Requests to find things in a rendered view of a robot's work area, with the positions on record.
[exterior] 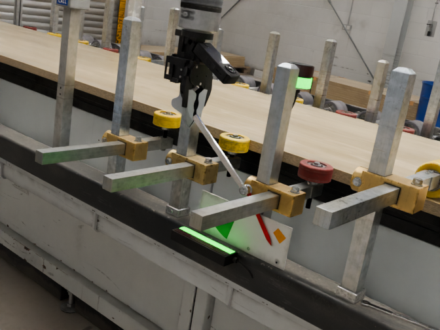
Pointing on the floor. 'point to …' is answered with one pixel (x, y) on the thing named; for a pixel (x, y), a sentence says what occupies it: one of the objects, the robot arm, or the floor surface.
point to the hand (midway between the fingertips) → (192, 122)
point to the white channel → (135, 8)
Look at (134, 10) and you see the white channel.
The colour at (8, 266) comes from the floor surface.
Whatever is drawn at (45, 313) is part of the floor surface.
